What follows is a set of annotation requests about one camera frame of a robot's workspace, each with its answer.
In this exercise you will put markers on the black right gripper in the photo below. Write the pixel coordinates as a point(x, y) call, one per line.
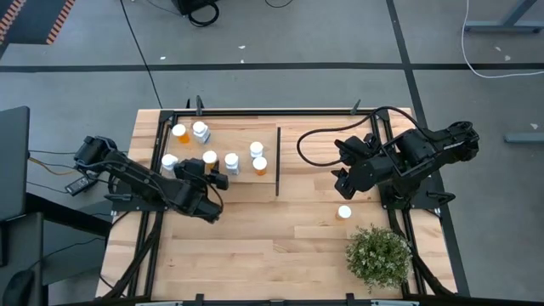
point(359, 151)

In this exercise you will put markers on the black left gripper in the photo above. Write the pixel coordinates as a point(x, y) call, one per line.
point(193, 169)

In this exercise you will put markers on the white medicine bottle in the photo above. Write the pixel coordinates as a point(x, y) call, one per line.
point(256, 148)
point(169, 160)
point(231, 160)
point(200, 128)

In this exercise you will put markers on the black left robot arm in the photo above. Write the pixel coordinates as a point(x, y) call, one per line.
point(140, 183)

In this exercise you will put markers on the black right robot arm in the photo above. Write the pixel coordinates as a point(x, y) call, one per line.
point(425, 149)

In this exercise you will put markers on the wooden shelf board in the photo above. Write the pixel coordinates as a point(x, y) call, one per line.
point(238, 136)

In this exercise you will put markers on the black shelf side panel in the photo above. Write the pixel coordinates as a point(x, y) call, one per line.
point(277, 161)

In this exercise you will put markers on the green potted plant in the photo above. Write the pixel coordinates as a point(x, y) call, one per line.
point(378, 259)

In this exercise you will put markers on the black power adapter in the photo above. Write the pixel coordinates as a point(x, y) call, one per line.
point(81, 185)

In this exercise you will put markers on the grey floor bar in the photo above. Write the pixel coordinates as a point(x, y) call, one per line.
point(525, 138)

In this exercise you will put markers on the dark grey desk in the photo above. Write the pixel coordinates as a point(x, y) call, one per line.
point(21, 242)

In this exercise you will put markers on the black computer mouse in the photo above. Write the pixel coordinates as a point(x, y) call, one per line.
point(19, 289)

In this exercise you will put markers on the dark mat with striped edges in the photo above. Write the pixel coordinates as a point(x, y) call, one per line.
point(25, 25)

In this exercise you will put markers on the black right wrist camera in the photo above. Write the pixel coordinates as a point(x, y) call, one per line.
point(372, 141)

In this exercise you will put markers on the black frame bracket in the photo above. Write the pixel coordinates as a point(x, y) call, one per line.
point(355, 108)
point(349, 298)
point(199, 298)
point(199, 106)

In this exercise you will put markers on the black aluminium table frame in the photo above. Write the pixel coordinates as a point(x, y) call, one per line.
point(276, 113)

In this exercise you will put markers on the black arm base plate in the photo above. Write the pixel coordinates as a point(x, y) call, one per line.
point(438, 199)
point(123, 207)

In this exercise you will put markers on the grey table leg frame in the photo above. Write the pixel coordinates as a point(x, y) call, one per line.
point(501, 27)

